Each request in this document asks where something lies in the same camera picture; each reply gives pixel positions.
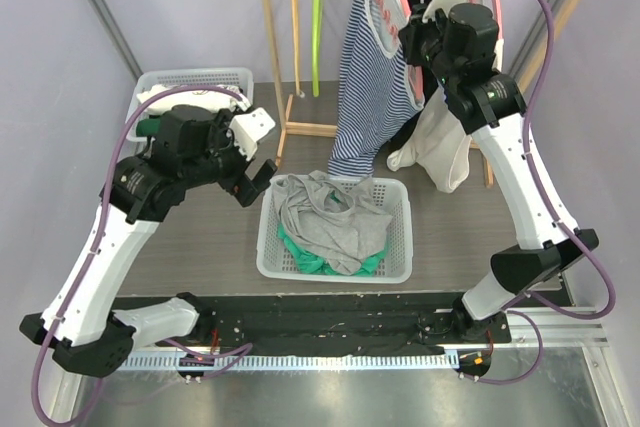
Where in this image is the green tank top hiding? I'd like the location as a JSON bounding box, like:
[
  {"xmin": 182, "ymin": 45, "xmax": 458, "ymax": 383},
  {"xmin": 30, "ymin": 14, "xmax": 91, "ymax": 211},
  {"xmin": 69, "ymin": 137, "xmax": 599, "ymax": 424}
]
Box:
[{"xmin": 276, "ymin": 191, "xmax": 391, "ymax": 278}]

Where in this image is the blue striped tank top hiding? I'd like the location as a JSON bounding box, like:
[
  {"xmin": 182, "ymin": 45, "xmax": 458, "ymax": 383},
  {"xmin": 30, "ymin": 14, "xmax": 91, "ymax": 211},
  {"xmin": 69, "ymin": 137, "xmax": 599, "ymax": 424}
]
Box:
[{"xmin": 328, "ymin": 0, "xmax": 425, "ymax": 177}]

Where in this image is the white plastic basket back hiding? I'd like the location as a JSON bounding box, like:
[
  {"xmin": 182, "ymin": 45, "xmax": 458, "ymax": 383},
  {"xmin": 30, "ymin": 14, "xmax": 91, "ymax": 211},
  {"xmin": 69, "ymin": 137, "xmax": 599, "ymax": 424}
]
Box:
[{"xmin": 126, "ymin": 67, "xmax": 254, "ymax": 143}]

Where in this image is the white tank top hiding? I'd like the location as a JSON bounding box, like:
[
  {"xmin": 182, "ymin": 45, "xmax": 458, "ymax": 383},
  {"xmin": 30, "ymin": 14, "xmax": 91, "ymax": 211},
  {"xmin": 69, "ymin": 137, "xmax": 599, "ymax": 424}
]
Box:
[{"xmin": 387, "ymin": 0, "xmax": 505, "ymax": 194}]

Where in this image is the black tank top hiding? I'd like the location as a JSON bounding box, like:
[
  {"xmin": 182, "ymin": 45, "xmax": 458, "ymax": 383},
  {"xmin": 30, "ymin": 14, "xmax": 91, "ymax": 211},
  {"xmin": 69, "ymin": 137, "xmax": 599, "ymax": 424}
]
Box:
[{"xmin": 387, "ymin": 0, "xmax": 437, "ymax": 170}]

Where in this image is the white folded cloth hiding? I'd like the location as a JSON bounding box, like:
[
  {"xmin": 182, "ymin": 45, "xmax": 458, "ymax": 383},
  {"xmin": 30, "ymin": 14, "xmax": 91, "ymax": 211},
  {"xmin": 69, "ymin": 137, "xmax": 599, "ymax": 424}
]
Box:
[{"xmin": 146, "ymin": 85, "xmax": 251, "ymax": 116}]

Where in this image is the white cable duct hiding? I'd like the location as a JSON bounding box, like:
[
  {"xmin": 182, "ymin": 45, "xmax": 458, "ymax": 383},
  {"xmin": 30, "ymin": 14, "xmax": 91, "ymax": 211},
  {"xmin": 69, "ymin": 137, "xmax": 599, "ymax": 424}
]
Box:
[{"xmin": 119, "ymin": 349, "xmax": 459, "ymax": 372}]

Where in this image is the yellow hanger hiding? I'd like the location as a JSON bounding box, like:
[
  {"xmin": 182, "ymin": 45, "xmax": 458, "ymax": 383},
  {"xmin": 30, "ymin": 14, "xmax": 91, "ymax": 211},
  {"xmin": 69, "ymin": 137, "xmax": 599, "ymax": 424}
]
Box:
[{"xmin": 290, "ymin": 0, "xmax": 305, "ymax": 98}]

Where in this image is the lime green hanger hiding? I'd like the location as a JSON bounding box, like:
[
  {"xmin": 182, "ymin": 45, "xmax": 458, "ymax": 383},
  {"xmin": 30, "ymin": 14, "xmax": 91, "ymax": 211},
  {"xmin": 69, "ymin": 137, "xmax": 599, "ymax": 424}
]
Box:
[{"xmin": 311, "ymin": 0, "xmax": 324, "ymax": 97}]

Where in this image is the grey tank top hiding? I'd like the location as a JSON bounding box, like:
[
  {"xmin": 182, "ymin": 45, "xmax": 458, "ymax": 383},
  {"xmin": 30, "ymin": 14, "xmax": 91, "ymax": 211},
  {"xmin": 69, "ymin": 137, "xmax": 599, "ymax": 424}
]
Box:
[{"xmin": 269, "ymin": 169, "xmax": 395, "ymax": 276}]

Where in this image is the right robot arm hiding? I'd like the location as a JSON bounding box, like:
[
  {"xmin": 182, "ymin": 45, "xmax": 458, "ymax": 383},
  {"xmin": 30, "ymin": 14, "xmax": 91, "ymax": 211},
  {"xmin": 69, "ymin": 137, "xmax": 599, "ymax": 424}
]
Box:
[{"xmin": 399, "ymin": 3, "xmax": 599, "ymax": 342}]

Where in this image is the white plastic basket centre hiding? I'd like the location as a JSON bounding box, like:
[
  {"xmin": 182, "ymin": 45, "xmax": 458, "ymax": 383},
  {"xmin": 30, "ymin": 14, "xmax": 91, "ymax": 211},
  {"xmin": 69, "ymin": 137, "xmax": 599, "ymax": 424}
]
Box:
[{"xmin": 256, "ymin": 171, "xmax": 413, "ymax": 284}]

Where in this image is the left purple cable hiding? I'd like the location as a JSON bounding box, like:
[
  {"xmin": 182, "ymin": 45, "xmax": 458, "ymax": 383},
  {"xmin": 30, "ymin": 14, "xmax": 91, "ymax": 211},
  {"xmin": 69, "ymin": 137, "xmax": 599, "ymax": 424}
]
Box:
[{"xmin": 30, "ymin": 84, "xmax": 254, "ymax": 426}]

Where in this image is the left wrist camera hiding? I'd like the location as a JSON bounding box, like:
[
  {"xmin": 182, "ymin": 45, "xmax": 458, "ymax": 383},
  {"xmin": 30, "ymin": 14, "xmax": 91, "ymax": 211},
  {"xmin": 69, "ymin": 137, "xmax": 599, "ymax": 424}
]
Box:
[{"xmin": 229, "ymin": 108, "xmax": 276, "ymax": 161}]

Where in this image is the dark green folded cloth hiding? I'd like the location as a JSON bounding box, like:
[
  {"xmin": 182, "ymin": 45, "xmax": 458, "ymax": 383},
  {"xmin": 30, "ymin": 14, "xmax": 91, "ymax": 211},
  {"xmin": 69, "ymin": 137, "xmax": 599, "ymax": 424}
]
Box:
[{"xmin": 135, "ymin": 118, "xmax": 160, "ymax": 138}]

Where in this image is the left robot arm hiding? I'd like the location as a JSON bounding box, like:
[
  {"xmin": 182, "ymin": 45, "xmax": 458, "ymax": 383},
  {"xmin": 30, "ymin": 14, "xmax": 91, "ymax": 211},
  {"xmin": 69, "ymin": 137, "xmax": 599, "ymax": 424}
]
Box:
[{"xmin": 20, "ymin": 105, "xmax": 277, "ymax": 378}]

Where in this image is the white plastic basket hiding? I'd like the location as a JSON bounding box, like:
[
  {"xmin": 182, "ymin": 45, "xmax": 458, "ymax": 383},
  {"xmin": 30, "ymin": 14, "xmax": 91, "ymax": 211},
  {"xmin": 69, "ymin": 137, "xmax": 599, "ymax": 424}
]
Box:
[
  {"xmin": 256, "ymin": 171, "xmax": 413, "ymax": 284},
  {"xmin": 126, "ymin": 67, "xmax": 254, "ymax": 143}
]

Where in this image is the wooden clothes rack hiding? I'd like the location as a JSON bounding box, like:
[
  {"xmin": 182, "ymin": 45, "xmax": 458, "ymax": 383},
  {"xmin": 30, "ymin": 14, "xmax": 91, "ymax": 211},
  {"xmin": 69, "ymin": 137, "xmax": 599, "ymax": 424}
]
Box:
[{"xmin": 253, "ymin": 0, "xmax": 614, "ymax": 189}]

